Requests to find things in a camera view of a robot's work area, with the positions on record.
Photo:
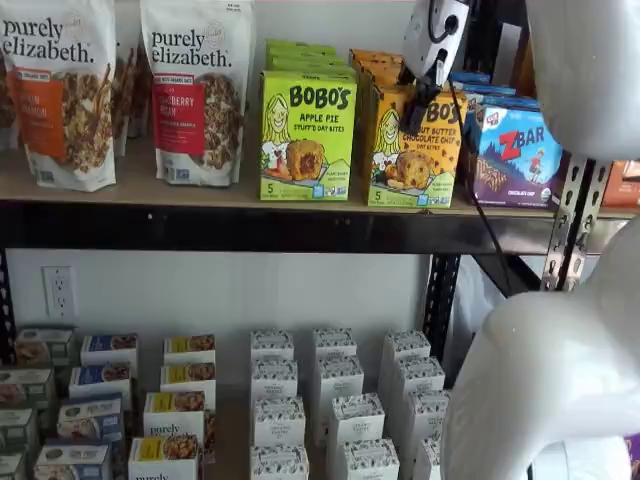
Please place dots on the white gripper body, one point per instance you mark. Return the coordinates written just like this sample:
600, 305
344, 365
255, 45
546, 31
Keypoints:
420, 45

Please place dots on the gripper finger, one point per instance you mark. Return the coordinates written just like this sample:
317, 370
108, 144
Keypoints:
417, 107
407, 75

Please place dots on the orange Bobo's peanut butter box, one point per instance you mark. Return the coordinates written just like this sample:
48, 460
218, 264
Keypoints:
375, 53
385, 79
380, 64
415, 165

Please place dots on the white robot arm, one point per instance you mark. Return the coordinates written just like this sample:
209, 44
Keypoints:
585, 75

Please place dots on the blue purple Zbar box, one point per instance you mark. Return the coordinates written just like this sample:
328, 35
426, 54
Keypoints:
505, 102
520, 165
472, 77
487, 90

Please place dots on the green Bobo's apple pie box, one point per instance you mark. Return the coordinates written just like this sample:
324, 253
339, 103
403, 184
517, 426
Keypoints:
310, 69
305, 59
307, 135
300, 47

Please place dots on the orange brown cereal box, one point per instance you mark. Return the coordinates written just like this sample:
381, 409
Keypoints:
622, 185
522, 70

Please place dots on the wooden shelf board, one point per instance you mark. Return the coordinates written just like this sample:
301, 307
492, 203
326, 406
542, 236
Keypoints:
175, 192
230, 440

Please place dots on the yellow label granola box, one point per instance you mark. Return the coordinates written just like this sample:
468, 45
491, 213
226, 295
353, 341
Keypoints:
175, 415
187, 377
190, 347
165, 457

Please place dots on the blue label granola box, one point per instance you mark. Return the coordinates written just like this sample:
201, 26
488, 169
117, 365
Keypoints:
90, 417
110, 347
100, 380
72, 460

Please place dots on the purple snack box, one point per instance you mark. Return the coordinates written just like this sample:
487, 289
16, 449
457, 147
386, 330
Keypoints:
634, 455

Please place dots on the green label granola box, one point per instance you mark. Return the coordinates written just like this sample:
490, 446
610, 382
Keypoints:
45, 345
25, 385
12, 465
17, 430

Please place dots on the granola bag red label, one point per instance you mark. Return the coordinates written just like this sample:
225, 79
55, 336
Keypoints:
200, 125

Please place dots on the white patterned carton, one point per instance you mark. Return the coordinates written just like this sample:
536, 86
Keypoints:
370, 460
334, 342
427, 460
279, 462
272, 345
356, 417
279, 422
419, 375
406, 344
274, 377
340, 377
427, 415

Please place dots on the granola bag orange label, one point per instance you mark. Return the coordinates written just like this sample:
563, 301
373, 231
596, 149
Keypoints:
60, 125

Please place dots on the white granola bag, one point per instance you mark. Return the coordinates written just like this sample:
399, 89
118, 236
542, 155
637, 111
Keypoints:
7, 100

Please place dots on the black metal shelf frame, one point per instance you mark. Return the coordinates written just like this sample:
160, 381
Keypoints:
250, 225
595, 190

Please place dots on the white wall power outlet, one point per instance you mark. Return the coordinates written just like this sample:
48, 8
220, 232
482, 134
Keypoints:
58, 291

